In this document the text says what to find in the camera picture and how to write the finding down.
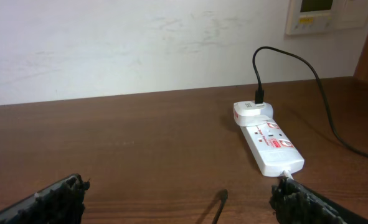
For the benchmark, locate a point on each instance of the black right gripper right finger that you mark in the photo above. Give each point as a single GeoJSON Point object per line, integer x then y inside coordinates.
{"type": "Point", "coordinates": [293, 203]}

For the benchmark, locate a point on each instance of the white USB charger adapter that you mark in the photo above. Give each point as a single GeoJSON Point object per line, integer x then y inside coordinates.
{"type": "Point", "coordinates": [247, 113]}

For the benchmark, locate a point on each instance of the white power strip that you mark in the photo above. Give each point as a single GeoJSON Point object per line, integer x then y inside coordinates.
{"type": "Point", "coordinates": [274, 153]}

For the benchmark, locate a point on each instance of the white wall control panel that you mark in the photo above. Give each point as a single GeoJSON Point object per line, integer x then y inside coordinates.
{"type": "Point", "coordinates": [320, 16]}

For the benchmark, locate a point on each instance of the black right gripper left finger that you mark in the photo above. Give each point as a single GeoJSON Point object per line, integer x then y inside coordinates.
{"type": "Point", "coordinates": [58, 203]}

